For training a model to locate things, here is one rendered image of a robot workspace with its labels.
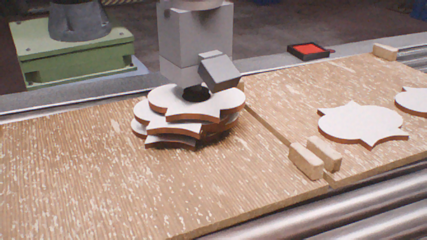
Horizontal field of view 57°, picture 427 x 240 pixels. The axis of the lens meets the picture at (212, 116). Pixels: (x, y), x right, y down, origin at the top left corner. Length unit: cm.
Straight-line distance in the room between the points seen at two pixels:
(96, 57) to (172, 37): 49
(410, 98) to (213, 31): 40
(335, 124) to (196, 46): 26
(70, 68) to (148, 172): 51
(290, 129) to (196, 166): 18
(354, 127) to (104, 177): 38
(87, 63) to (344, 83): 59
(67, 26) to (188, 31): 54
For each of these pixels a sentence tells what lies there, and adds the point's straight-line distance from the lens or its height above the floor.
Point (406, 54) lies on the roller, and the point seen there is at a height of 92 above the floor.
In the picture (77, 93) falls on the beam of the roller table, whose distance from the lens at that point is 84.
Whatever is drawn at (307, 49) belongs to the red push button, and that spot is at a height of 93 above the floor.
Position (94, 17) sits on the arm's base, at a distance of 101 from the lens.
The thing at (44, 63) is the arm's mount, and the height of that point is 93.
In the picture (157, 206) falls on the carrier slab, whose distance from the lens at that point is 49.
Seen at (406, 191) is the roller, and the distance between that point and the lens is 60.
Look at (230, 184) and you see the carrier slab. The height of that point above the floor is 94.
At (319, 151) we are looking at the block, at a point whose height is 96.
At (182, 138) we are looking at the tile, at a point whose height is 95.
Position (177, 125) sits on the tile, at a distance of 56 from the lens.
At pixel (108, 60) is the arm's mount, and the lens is 101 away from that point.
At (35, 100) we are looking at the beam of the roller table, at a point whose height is 92.
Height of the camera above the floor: 127
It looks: 29 degrees down
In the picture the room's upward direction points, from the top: straight up
